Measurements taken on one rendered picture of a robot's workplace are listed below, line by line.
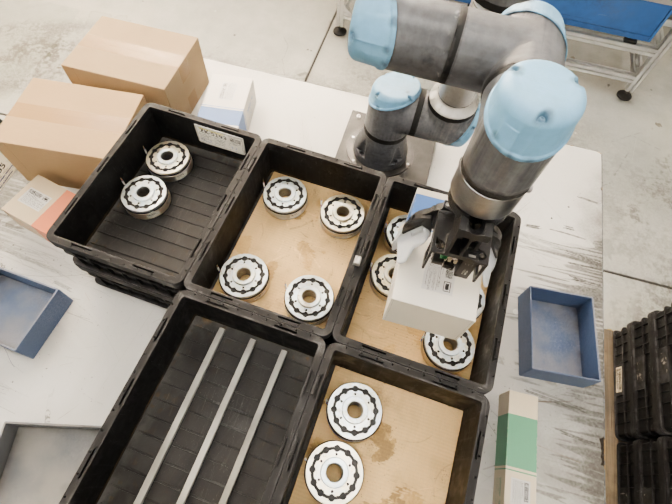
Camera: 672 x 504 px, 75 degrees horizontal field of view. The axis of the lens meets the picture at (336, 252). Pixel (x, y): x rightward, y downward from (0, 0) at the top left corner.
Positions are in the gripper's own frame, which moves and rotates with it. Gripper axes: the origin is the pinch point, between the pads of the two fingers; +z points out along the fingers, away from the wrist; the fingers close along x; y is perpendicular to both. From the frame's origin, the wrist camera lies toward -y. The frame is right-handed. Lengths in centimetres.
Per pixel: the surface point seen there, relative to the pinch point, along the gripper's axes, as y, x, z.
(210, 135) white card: -29, -55, 22
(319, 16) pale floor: -205, -79, 113
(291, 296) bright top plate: 3.7, -24.0, 25.1
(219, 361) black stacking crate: 19.8, -33.8, 28.0
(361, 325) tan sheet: 4.7, -8.6, 27.9
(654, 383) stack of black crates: -19, 84, 75
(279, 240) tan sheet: -9.5, -31.4, 28.1
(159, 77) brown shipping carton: -46, -78, 25
